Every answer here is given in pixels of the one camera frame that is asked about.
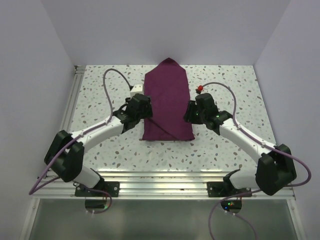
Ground purple cloth mat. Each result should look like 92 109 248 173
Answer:
142 58 195 141

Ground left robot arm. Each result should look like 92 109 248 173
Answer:
44 93 153 197

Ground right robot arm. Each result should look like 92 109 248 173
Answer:
183 93 297 197

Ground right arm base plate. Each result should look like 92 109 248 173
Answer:
206 181 251 198

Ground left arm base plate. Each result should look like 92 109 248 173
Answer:
74 181 120 198

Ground aluminium frame rails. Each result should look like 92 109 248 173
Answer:
19 65 307 240

